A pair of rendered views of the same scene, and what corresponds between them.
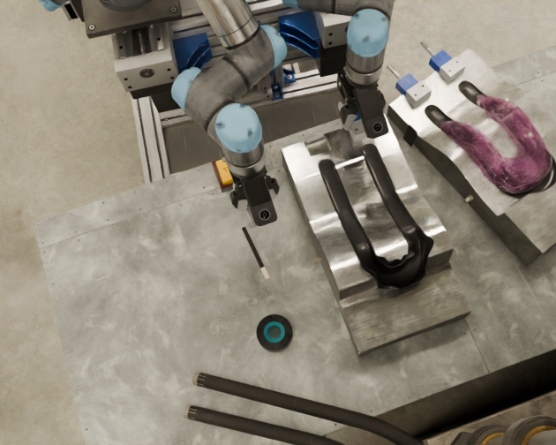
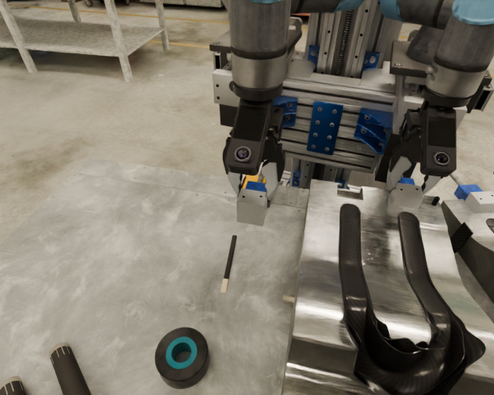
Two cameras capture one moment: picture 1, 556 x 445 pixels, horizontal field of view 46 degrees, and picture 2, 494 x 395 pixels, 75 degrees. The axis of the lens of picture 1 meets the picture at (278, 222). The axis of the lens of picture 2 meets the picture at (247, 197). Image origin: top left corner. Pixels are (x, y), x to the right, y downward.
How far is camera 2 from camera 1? 97 cm
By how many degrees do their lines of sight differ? 30
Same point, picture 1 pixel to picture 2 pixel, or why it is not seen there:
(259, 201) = (245, 136)
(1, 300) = not seen: hidden behind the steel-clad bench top
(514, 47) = not seen: outside the picture
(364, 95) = (437, 119)
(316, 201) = (321, 234)
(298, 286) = (250, 321)
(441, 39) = not seen: hidden behind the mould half
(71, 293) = (56, 209)
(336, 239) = (324, 277)
